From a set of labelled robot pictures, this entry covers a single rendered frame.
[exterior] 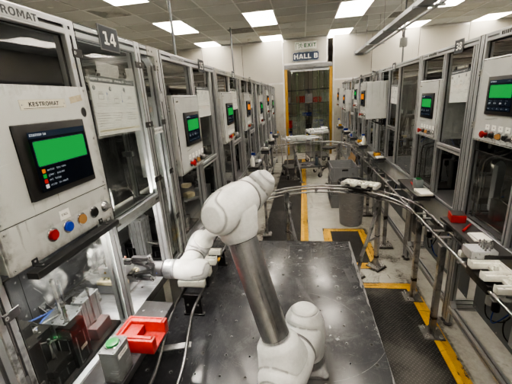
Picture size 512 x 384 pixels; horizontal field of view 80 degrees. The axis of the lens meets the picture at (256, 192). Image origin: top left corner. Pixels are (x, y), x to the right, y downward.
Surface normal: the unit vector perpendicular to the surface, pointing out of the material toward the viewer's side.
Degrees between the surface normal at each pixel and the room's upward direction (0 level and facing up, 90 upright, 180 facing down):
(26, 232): 90
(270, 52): 90
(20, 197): 90
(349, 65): 90
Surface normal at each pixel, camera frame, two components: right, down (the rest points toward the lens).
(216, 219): -0.50, 0.19
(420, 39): -0.14, 0.30
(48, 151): 0.99, -0.02
